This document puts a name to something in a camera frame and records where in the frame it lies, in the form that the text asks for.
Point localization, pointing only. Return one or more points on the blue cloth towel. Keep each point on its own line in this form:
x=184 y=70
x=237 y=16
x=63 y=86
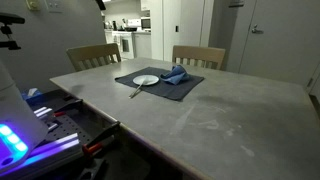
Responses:
x=176 y=76

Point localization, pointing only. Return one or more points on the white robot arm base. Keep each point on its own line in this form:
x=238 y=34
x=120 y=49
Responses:
x=15 y=130

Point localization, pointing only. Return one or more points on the dark grey placemat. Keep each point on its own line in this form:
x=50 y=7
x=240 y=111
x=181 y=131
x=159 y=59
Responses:
x=173 y=87

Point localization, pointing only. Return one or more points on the white round plate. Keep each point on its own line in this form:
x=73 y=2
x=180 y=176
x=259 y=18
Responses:
x=146 y=80

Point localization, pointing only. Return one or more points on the pair of chopsticks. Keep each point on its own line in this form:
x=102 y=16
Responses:
x=136 y=90

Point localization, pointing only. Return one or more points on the wooden chair with slatted back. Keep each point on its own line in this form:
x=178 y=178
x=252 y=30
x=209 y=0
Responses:
x=198 y=55
x=91 y=55

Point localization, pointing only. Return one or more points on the white kitchen stove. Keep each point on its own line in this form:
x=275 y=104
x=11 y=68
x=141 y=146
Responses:
x=126 y=41

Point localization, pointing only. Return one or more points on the white microwave oven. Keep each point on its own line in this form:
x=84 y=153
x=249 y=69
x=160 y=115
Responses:
x=145 y=23

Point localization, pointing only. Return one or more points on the black perforated mounting board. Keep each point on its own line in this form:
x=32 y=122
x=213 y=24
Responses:
x=71 y=126

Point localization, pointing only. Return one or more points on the blue tissue box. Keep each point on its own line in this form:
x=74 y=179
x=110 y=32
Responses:
x=30 y=93

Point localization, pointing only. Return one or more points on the grey door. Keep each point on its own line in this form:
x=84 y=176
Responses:
x=280 y=36

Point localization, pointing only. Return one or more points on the wall outlet plate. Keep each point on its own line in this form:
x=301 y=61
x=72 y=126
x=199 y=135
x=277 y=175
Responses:
x=53 y=5

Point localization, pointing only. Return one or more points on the wall light switch plate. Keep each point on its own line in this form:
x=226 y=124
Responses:
x=32 y=4

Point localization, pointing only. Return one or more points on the black camera on mount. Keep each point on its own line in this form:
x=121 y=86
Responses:
x=9 y=23

